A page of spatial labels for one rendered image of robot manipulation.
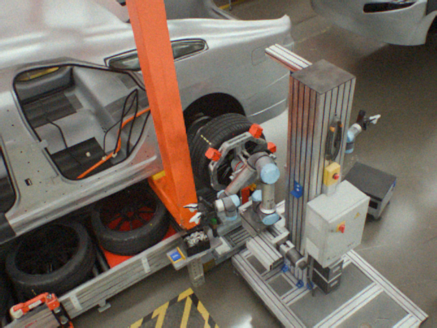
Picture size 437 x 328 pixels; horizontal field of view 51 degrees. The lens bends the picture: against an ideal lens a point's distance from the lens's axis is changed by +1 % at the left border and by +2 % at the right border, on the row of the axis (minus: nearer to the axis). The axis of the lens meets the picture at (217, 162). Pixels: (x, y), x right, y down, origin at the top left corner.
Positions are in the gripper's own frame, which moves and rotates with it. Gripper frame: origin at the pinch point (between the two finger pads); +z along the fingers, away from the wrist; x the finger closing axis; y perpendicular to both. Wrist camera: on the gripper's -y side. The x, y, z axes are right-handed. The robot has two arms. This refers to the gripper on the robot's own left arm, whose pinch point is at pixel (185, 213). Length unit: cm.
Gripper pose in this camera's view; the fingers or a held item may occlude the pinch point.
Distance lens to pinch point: 287.2
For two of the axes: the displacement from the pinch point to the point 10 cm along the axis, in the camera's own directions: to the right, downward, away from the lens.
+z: -9.4, 2.8, -1.9
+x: -3.2, -5.1, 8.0
